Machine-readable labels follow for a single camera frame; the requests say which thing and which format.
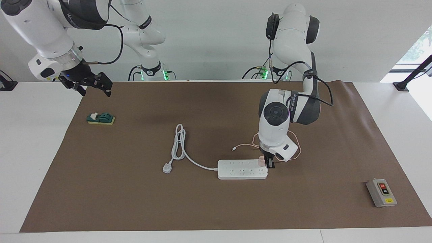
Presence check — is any brown table mat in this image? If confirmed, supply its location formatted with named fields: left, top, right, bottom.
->
left=20, top=81, right=432, bottom=233

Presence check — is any black arm base cable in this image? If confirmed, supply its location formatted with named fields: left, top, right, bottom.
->
left=128, top=65, right=144, bottom=81
left=242, top=65, right=267, bottom=80

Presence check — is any green knife switch block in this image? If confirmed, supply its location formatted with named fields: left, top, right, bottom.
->
left=86, top=112, right=115, bottom=126

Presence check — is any pink charging cable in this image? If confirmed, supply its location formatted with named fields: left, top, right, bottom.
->
left=232, top=130, right=302, bottom=160

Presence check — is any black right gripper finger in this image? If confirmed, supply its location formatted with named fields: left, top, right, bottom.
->
left=93, top=72, right=113, bottom=98
left=62, top=79, right=87, bottom=97

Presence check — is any small black stand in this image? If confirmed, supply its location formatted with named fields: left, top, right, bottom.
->
left=0, top=70, right=18, bottom=91

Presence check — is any white power cord with plug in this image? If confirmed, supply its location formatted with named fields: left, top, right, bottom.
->
left=162, top=124, right=219, bottom=174

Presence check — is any black left arm base cable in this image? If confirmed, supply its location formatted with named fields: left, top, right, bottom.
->
left=242, top=65, right=267, bottom=80

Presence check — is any grey on off switch box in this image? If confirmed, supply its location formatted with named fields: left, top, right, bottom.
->
left=366, top=179, right=398, bottom=208

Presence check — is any black slanted stand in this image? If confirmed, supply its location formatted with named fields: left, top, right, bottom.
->
left=393, top=55, right=432, bottom=92

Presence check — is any bright window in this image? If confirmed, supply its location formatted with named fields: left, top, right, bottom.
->
left=391, top=26, right=432, bottom=73

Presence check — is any black right arm base cable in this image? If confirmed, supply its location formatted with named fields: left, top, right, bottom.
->
left=128, top=65, right=144, bottom=81

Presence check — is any white power strip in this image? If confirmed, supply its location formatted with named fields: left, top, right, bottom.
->
left=217, top=159, right=269, bottom=180

